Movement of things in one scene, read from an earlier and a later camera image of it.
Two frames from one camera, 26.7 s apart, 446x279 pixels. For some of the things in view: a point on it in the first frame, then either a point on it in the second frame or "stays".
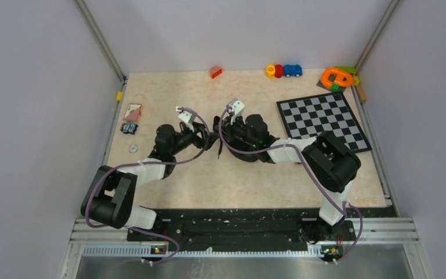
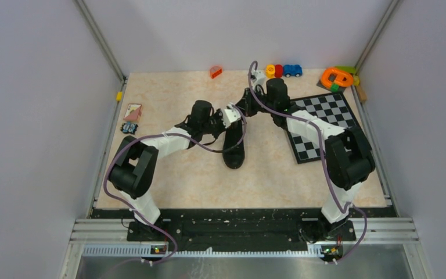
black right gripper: [227, 127] -> [245, 104]
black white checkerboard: [308, 117] stays
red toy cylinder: [278, 71] stays
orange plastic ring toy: [331, 75] stays
